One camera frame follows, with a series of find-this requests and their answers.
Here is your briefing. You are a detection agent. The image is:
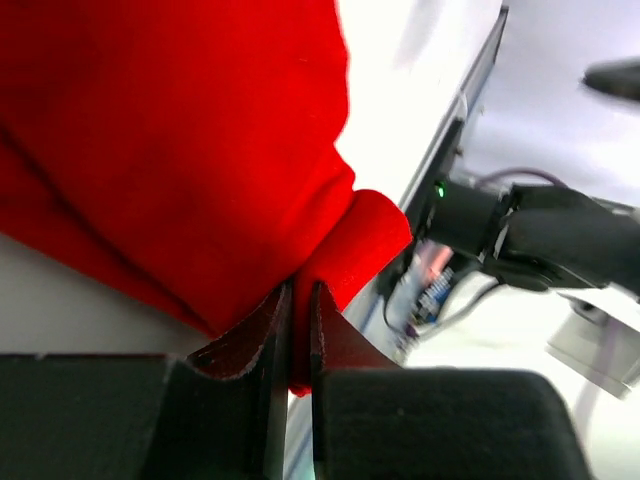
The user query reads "aluminium frame rail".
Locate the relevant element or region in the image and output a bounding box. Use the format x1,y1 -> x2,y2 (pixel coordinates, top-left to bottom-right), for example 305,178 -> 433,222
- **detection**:
284,5 -> 509,479

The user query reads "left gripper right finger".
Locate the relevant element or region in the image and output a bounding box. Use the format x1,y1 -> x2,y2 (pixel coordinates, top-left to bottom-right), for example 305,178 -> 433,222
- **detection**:
310,284 -> 591,480

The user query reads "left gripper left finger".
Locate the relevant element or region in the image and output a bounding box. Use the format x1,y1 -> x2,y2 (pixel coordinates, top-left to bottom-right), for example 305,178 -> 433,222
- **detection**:
1,284 -> 292,479

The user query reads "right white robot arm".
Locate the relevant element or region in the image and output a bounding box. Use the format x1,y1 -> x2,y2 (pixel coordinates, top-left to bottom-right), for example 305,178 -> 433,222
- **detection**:
422,181 -> 639,398

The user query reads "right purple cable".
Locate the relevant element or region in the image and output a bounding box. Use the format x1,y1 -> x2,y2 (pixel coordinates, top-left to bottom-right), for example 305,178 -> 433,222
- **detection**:
474,167 -> 569,189

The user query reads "red sock with white print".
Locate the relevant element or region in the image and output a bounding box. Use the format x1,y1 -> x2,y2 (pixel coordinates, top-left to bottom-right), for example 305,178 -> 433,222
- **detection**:
1,1 -> 411,396

